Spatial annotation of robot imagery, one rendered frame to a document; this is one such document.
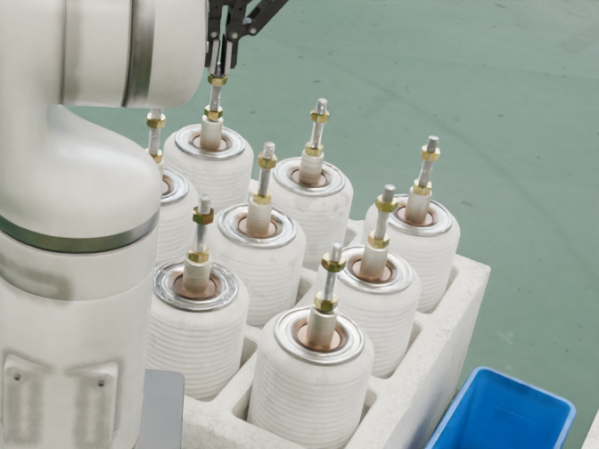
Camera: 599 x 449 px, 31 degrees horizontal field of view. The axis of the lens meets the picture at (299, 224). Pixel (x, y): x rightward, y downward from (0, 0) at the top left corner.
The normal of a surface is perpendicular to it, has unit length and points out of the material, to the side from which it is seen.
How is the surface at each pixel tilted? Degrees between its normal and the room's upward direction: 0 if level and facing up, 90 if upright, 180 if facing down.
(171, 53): 89
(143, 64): 94
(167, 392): 0
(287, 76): 0
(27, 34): 82
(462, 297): 0
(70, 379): 90
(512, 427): 88
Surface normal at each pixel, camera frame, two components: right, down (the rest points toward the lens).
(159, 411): 0.14, -0.84
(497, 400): -0.44, 0.39
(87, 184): 0.59, -0.43
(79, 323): 0.25, 0.54
